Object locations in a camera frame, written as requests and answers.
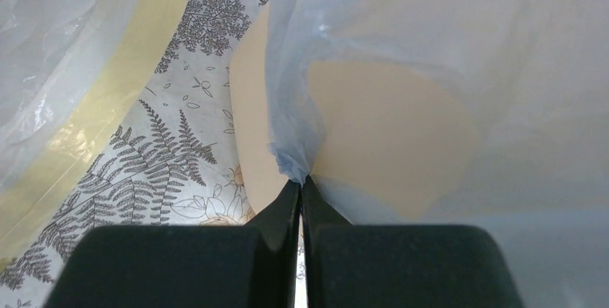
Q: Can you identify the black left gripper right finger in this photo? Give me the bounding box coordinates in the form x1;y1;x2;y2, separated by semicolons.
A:
300;178;523;307

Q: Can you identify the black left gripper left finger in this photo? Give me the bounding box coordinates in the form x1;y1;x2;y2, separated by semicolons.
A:
45;182;300;307

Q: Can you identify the beige plastic trash bin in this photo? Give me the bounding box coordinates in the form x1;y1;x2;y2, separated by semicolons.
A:
229;6;478;224

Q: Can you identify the light blue trash bag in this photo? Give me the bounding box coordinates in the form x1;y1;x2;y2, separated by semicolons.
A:
265;0;608;307

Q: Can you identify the translucent white yellow trash bag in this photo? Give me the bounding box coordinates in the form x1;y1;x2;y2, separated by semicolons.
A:
1;0;187;263

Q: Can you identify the floral patterned table mat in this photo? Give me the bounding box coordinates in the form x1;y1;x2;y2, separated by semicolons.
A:
1;0;268;307

